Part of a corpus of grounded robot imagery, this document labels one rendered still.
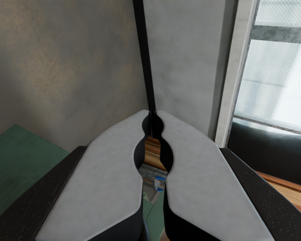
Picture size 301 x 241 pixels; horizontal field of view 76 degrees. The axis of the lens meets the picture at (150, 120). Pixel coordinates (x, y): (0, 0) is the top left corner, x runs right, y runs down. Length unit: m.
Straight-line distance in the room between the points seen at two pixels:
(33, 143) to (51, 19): 0.64
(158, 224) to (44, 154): 0.55
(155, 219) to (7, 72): 0.91
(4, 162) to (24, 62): 0.48
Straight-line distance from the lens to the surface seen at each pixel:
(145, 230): 0.45
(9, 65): 1.14
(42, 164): 0.90
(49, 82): 1.24
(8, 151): 1.07
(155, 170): 1.62
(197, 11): 1.51
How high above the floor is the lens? 1.03
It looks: 27 degrees down
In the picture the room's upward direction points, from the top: 108 degrees clockwise
